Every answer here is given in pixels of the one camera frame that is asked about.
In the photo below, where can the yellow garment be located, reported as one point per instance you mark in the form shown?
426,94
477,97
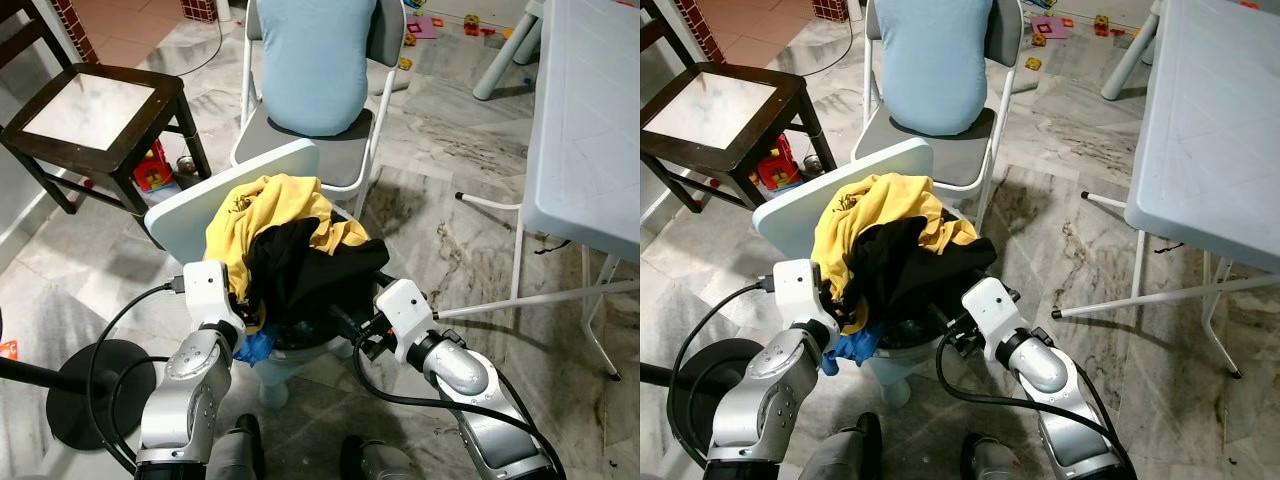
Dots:
870,210
260,210

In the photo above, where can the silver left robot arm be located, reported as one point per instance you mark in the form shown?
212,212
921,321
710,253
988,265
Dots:
765,385
190,380

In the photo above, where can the blue garment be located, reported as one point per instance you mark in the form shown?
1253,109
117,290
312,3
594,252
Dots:
850,350
255,348

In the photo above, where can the black garment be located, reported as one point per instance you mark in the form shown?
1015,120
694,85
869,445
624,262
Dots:
920,275
310,275

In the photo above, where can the grey laundry bin with lid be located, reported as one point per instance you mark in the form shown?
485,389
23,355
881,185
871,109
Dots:
800,205
200,205

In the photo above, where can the right robot leg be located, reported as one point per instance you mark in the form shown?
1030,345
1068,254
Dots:
995,462
380,462

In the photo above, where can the robot leg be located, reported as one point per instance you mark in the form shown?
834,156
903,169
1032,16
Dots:
995,462
380,462
845,455
235,455

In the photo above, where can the left robot leg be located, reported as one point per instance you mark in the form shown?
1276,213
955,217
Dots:
235,455
845,455

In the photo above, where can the red yellow toy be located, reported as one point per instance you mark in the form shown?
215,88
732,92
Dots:
152,175
780,170

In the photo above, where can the dark wooden chair white seat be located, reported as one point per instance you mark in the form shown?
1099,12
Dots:
90,110
725,105

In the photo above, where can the light blue cushion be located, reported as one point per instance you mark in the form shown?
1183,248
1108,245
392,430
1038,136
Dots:
935,60
315,60

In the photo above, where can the pink toy tile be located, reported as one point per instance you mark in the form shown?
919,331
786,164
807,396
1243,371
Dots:
1048,25
422,26

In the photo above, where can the light grey folding table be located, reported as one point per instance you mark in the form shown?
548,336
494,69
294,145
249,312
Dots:
1220,120
590,120

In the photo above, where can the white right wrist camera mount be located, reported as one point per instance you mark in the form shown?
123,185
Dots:
992,312
405,315

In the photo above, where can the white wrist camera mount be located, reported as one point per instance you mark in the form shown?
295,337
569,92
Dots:
205,290
405,315
798,290
992,312

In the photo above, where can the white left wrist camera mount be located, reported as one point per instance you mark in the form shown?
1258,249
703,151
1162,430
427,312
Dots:
205,290
798,290

